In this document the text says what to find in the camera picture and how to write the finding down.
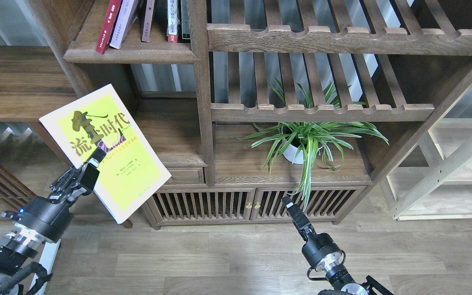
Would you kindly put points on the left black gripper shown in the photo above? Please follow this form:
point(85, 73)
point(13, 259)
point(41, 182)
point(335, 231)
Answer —
point(50, 217)

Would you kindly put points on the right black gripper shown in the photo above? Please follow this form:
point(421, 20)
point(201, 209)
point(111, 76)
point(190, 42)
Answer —
point(319, 250)

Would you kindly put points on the yellow green book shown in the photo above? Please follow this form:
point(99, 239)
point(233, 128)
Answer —
point(131, 171)

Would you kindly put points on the white and purple book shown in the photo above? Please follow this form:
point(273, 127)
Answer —
point(127, 15)

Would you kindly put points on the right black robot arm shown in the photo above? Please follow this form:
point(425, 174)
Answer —
point(344, 284)

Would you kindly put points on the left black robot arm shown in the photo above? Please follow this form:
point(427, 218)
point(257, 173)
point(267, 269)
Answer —
point(15, 248)

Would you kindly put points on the light wooden shelf unit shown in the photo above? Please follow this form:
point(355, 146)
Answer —
point(435, 181)

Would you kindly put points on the white plant pot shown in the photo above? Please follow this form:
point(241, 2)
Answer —
point(292, 155)

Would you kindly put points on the white bar on floor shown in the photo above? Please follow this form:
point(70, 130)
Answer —
point(48, 255)

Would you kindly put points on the green spider plant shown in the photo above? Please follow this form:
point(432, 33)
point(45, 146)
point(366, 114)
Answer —
point(310, 140)

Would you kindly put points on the dark wooden side table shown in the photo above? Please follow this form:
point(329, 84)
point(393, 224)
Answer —
point(32, 84)

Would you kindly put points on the dark wooden bookshelf cabinet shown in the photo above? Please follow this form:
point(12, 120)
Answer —
point(398, 64)

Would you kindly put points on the red white upright book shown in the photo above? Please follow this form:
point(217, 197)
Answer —
point(173, 21)

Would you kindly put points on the dark upright book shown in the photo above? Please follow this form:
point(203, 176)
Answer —
point(184, 19)

